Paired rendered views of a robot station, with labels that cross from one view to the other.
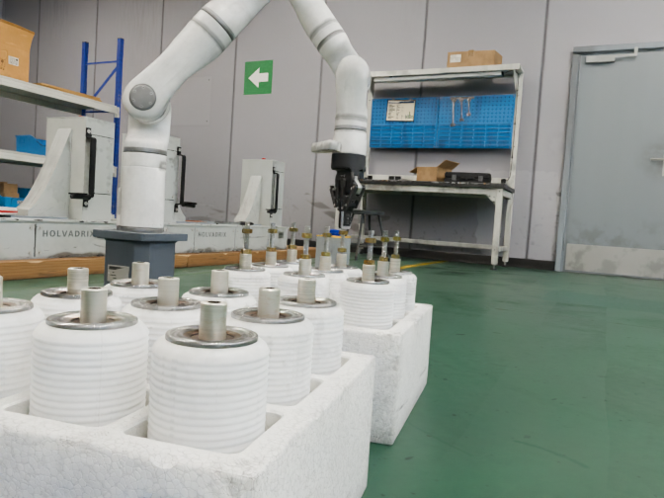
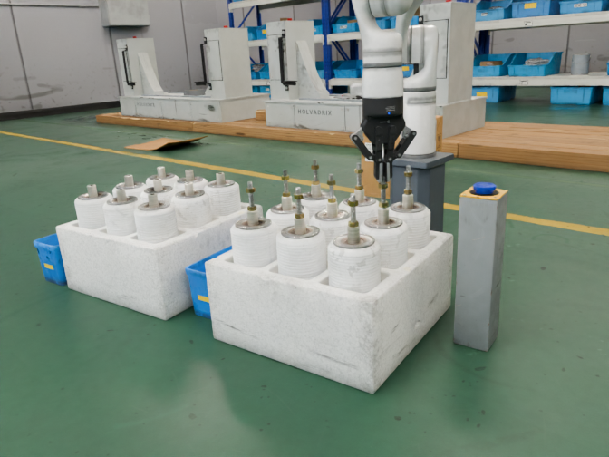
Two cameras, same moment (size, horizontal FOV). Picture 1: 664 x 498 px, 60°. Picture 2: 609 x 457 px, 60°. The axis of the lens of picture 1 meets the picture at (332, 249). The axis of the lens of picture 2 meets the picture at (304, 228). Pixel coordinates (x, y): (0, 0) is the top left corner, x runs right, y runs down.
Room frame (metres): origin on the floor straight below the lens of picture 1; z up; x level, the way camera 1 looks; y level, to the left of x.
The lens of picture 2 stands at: (1.41, -1.01, 0.58)
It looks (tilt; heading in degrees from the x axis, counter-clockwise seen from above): 18 degrees down; 108
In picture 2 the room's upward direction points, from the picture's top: 3 degrees counter-clockwise
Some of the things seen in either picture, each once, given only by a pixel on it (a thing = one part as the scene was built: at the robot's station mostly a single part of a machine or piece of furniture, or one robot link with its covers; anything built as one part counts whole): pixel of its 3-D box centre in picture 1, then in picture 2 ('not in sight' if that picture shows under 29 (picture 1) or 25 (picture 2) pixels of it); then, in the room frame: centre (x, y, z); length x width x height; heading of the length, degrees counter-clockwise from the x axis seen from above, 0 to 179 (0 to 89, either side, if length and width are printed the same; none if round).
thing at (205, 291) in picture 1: (218, 292); (189, 194); (0.73, 0.14, 0.25); 0.08 x 0.08 x 0.01
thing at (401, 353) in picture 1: (319, 350); (334, 286); (1.14, 0.01, 0.09); 0.39 x 0.39 x 0.18; 73
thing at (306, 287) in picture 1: (306, 291); (153, 200); (0.70, 0.03, 0.26); 0.02 x 0.02 x 0.03
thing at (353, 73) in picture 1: (352, 94); (377, 21); (1.24, -0.02, 0.62); 0.09 x 0.07 x 0.15; 171
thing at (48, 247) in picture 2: not in sight; (92, 247); (0.34, 0.20, 0.06); 0.30 x 0.11 x 0.12; 74
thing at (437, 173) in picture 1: (434, 173); not in sight; (5.69, -0.96, 0.87); 0.40 x 0.30 x 0.23; 51
